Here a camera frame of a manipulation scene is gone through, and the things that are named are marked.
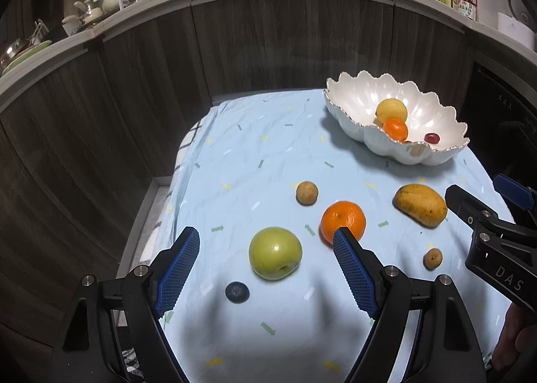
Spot green plastic basin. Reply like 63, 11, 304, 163
0, 40, 53, 75

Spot steel pot lid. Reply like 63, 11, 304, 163
0, 37, 34, 69

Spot white scalloped bowl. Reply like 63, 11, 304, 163
324, 71, 471, 166

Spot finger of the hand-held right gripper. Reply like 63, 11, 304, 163
445, 184, 517, 241
493, 173, 537, 216

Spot yellow mango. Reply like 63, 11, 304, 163
393, 184, 449, 227

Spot light blue printed cloth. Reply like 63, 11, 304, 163
159, 88, 517, 383

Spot yellow lemon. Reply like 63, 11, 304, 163
375, 99, 408, 124

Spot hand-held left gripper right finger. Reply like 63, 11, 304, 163
333, 227, 489, 383

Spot person's right hand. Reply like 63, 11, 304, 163
491, 305, 537, 373

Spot black built-in dishwasher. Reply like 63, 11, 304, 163
459, 60, 537, 207

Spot brown longan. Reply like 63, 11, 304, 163
423, 248, 443, 271
296, 181, 319, 206

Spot dark blueberry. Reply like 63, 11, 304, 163
225, 282, 250, 304

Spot white checked cloth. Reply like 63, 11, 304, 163
136, 118, 210, 266

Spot dark wood kitchen cabinets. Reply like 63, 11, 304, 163
0, 0, 475, 367

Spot green apple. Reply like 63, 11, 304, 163
249, 227, 303, 281

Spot orange tangerine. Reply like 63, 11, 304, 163
382, 117, 409, 142
320, 201, 367, 246

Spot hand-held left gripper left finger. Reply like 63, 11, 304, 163
52, 227, 201, 383

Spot white boxy appliance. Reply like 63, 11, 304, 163
498, 11, 537, 52

